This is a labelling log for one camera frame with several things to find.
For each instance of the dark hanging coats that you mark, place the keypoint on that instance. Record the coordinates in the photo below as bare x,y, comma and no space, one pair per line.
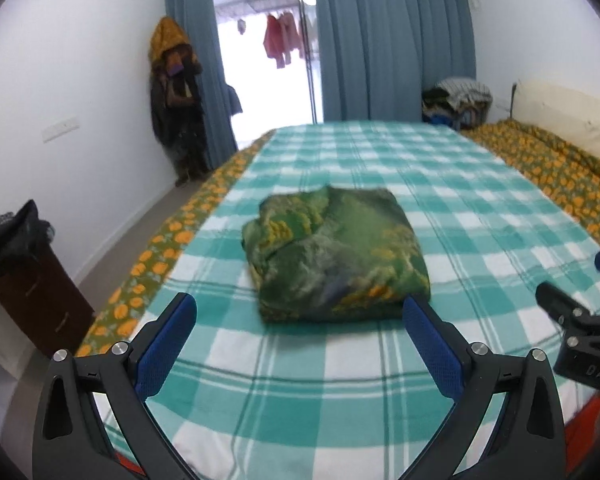
177,125

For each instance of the dark wooden cabinet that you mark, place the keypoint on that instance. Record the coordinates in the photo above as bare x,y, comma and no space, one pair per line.
35,295

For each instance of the pile of dark clothes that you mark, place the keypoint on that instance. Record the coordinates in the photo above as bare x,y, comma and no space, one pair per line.
435,102

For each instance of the dark blue hanging garment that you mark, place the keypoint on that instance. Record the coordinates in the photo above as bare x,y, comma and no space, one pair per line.
234,100

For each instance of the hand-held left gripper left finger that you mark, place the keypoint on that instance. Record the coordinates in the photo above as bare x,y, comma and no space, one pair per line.
165,345

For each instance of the grey checked cloth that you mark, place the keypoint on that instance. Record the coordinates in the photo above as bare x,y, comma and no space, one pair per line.
465,90

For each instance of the small grey hanging garment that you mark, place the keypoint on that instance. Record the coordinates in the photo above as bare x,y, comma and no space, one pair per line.
241,26

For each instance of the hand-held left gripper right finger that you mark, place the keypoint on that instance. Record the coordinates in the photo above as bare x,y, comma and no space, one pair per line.
432,355

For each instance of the pink hanging clothes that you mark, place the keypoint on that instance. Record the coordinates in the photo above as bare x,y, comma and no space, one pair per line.
280,37

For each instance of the ceiling drying rack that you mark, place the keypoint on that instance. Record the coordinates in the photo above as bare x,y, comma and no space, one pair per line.
265,8

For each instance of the wide blue curtain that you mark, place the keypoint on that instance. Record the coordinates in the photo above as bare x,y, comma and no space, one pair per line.
390,50

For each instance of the orange floral quilt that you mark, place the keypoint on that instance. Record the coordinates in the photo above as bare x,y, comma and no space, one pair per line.
555,160

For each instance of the green landscape print jacket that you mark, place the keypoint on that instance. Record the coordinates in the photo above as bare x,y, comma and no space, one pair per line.
340,260

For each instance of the black cloth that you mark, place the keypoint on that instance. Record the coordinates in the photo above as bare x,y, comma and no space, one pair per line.
15,240

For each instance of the green checked blanket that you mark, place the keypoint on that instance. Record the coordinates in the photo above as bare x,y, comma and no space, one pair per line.
380,170

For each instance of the orange floral bed sheet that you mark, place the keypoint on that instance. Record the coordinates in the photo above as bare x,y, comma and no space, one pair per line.
180,230

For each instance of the cream padded headboard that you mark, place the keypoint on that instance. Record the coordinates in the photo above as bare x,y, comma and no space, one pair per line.
565,110

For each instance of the yellow floral cloth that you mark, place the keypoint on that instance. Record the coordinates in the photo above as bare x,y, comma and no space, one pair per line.
167,37

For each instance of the orange fleece garment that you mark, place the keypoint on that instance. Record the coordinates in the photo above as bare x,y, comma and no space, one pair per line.
592,412

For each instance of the narrow blue curtain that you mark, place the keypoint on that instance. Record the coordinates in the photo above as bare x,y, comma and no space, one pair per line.
195,60

